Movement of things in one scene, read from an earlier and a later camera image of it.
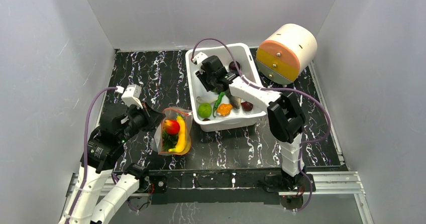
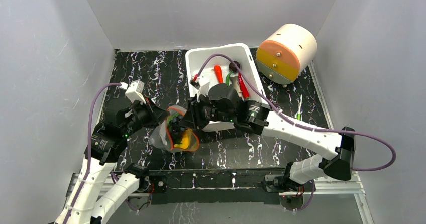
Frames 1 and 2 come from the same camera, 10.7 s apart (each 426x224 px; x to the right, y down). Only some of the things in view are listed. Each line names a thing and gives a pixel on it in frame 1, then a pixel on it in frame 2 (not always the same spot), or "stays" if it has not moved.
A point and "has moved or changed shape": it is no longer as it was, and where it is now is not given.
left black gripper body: [138, 121] stays
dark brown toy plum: [232, 66] stays
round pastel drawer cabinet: [287, 53] stays
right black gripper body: [206, 80] → [189, 113]
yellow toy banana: [181, 136] → [185, 141]
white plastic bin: [212, 111] stays
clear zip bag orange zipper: [172, 136] has moved or changed shape
